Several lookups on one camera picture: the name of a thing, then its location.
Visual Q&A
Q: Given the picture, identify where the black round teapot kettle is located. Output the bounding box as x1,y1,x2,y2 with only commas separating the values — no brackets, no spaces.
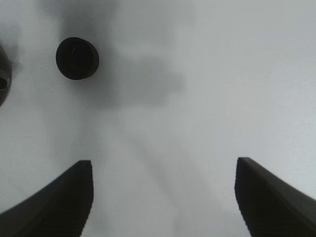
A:
0,46,12,106

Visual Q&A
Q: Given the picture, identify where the small black teacup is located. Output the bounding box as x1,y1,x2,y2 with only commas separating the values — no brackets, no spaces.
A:
55,37,99,80

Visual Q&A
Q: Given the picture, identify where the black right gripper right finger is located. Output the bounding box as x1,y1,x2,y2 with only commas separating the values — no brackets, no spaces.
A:
235,158,316,237

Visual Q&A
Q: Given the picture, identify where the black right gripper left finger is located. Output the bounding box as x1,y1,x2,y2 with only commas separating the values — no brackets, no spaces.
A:
0,160,94,237

